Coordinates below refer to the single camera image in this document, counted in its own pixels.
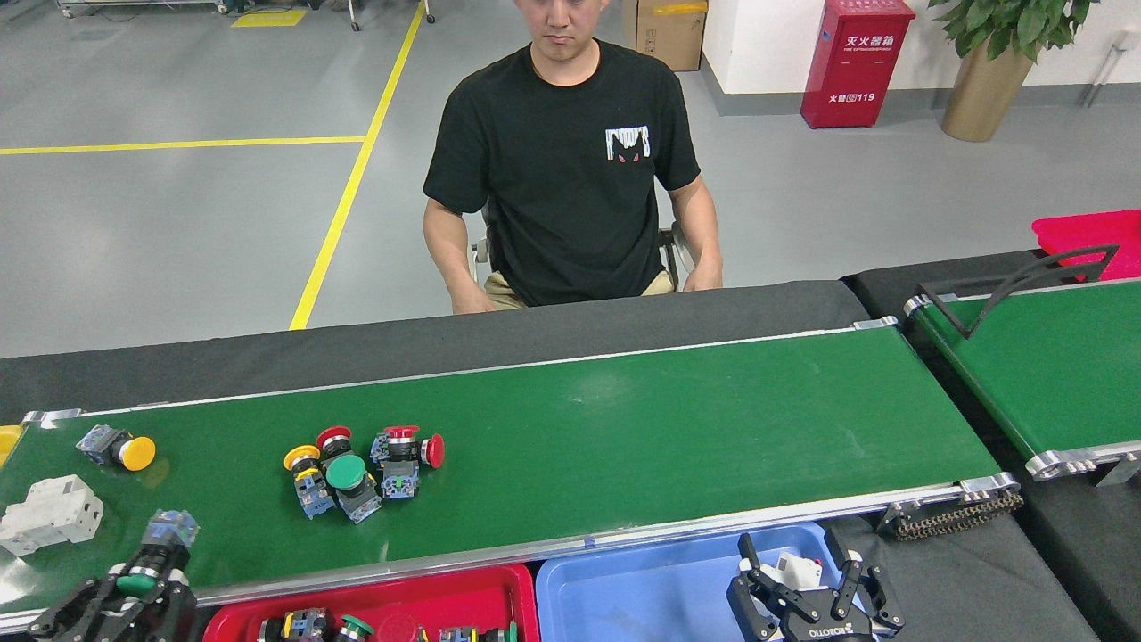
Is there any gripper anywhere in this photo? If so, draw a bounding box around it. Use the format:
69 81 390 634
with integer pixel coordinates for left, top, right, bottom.
726 531 904 642
27 571 199 642

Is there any white circuit breaker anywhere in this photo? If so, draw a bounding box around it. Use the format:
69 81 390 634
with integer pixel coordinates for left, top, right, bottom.
0 474 104 558
767 551 825 594

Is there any yellow push button switch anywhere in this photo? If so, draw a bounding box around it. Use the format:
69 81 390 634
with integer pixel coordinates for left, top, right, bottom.
283 444 337 521
76 424 157 473

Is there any blue plastic tray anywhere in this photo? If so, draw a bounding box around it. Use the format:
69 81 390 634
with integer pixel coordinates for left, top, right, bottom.
535 522 883 642

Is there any long green conveyor belt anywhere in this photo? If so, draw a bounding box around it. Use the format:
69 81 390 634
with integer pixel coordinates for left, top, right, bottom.
0 317 1022 634

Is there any red plastic tray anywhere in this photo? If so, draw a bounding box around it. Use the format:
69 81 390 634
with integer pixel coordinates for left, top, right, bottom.
202 564 541 642

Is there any green conveyor with black guide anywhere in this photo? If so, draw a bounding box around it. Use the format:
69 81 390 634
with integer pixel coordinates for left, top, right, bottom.
902 276 1141 482

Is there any person's right hand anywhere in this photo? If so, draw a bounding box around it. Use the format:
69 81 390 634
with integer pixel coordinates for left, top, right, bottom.
450 285 500 315

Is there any small black table cover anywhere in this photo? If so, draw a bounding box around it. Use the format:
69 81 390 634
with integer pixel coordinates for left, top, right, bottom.
842 250 1141 642

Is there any large black table cover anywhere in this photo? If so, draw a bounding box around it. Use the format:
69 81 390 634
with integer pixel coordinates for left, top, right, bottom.
0 279 1102 642

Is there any red plastic bin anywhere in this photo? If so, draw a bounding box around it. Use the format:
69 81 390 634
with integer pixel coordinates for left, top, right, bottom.
1032 210 1141 283

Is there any grey office chair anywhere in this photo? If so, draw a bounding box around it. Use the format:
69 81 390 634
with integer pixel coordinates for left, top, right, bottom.
470 201 696 295

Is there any person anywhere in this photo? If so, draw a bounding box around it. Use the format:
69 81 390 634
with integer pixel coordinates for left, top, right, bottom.
423 0 725 315

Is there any red fire extinguisher cabinet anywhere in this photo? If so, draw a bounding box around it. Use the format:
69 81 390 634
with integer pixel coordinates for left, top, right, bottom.
800 0 917 130

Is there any cardboard box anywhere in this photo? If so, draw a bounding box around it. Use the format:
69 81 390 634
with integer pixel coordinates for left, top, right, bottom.
621 0 710 72

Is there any metal shelf cart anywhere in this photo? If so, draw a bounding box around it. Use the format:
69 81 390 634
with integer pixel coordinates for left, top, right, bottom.
55 0 231 17

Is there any green leafy plant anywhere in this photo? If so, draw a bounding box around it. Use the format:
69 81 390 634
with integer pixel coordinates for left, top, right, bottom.
927 0 1102 63

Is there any white wheeled stand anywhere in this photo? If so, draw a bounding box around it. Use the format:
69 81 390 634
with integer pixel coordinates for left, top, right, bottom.
348 0 436 32

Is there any black drive chain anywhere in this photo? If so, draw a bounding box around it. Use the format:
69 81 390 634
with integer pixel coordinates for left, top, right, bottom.
878 490 1026 542

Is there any black triangular guide bracket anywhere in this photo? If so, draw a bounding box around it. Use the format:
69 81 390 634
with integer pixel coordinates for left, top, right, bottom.
918 243 1120 341

